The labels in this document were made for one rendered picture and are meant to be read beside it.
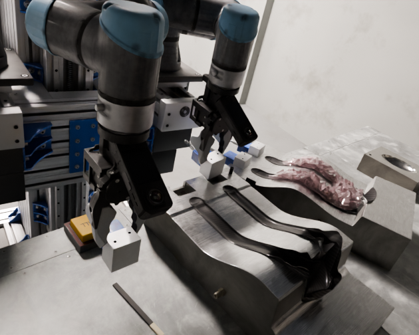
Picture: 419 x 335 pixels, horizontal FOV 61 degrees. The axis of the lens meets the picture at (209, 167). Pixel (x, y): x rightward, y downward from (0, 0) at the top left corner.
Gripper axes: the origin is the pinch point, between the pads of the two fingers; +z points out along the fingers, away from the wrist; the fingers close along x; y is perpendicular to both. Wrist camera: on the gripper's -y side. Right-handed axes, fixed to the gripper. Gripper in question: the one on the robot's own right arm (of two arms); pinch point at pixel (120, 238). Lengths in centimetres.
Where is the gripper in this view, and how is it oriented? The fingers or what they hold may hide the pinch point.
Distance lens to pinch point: 61.3
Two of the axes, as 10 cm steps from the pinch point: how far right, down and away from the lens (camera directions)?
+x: -7.6, 2.0, -6.2
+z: -2.1, 8.3, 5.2
